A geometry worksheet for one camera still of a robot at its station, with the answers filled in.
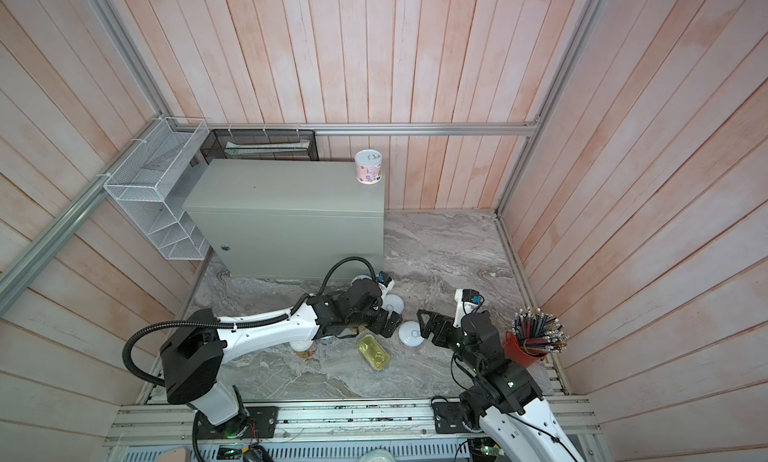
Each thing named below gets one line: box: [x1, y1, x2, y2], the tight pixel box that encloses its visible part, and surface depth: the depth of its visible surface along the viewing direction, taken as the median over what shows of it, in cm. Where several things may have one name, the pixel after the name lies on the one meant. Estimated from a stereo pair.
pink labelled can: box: [398, 320, 425, 352], surface depth 84 cm
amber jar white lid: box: [289, 340, 315, 359], surface depth 81 cm
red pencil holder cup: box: [504, 307, 569, 368], surface depth 76 cm
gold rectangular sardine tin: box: [358, 334, 391, 371], surface depth 82 cm
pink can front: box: [354, 149, 383, 185], surface depth 80 cm
